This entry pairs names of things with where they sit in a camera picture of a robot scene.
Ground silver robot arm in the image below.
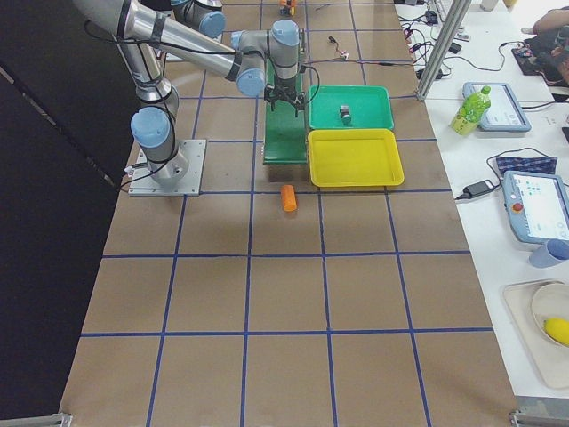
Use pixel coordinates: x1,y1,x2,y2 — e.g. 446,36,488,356
76,1,308,196
171,0,226,38

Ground green plastic tray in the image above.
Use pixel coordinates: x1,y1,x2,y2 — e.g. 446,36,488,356
308,85,394,130

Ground green conveyor belt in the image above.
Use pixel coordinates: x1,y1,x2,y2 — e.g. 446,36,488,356
261,27,310,167

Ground teach pendant far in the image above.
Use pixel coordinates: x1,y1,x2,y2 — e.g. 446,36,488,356
462,82,532,133

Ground green tea bottle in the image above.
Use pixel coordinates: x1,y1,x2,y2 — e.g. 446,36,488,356
451,85,491,136

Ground black power adapter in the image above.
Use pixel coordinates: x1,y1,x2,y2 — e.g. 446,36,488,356
459,180,495,199

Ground yellow lemon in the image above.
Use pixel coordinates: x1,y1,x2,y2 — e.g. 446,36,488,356
543,318,569,346

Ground blue cup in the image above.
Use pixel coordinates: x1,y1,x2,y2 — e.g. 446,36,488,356
528,239,568,268

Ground teach pendant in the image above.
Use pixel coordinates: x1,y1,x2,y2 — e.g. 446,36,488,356
462,82,532,133
501,171,568,244

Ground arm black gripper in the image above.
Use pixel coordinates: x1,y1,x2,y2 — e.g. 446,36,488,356
263,77,307,116

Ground beige tray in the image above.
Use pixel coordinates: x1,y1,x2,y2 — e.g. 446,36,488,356
502,279,568,390

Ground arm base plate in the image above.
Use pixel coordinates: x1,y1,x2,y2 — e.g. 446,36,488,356
127,139,206,197

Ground orange printed cylinder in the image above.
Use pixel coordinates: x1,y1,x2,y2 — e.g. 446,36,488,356
279,0,297,16

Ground right side frame post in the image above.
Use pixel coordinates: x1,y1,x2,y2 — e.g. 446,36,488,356
416,0,471,101

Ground yellow plastic tray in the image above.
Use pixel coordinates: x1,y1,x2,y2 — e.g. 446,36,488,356
308,128,405,188

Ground teach pendant near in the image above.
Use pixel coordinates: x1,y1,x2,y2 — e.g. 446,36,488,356
501,171,568,244

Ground plain orange cylinder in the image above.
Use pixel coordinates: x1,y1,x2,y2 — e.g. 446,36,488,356
280,184,298,213

